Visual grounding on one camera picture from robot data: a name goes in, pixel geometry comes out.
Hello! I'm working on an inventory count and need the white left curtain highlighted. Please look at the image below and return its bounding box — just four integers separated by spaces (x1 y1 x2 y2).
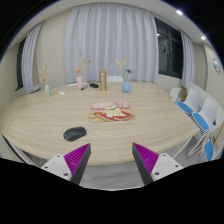
21 22 43 94

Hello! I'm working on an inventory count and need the copper metal bottle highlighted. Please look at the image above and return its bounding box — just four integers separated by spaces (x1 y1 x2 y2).
100 69 107 91

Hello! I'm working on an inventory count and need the green vase with yellow flowers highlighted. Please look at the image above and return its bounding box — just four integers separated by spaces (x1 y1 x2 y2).
39 66 51 96

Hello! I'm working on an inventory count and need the pink vase with flowers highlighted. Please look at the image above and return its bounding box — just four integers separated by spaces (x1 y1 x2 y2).
74 58 90 89

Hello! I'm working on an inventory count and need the far white chair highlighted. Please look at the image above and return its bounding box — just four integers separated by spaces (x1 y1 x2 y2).
170 87 181 102

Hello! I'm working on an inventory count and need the white chair behind table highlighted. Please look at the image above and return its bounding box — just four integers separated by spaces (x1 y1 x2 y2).
106 76 124 83

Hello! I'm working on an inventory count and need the blue vase with flowers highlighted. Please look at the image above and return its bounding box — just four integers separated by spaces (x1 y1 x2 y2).
116 57 132 93

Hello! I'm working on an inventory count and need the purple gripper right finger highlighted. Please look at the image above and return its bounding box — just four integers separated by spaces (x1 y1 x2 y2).
131 142 184 186

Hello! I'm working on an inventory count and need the cartoon printed mouse pad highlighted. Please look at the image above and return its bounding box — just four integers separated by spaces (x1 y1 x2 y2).
89 102 135 123

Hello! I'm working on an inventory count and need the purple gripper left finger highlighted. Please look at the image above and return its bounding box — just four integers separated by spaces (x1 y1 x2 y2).
41 142 92 186

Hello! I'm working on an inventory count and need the white right curtain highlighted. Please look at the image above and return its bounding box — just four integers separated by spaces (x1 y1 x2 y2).
181 32 195 87

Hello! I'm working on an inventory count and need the white centre curtain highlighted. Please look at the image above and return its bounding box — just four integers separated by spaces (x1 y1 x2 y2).
64 3 159 84

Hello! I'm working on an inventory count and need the black object on table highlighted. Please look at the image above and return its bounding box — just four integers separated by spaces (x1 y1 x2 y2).
90 83 99 88

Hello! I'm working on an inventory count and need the dark window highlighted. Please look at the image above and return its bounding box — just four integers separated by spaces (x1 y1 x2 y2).
155 19 183 79

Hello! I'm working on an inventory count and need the white curtain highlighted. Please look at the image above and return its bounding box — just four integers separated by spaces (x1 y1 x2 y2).
181 32 195 87
21 22 43 94
64 3 159 84

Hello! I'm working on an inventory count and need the small white card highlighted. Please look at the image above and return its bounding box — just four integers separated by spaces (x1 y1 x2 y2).
58 91 65 96

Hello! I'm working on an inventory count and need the black computer mouse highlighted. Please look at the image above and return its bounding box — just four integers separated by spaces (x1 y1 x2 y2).
63 127 86 141

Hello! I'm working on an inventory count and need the white chair blue seat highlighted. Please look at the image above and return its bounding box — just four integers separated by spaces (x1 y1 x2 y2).
176 89 201 115

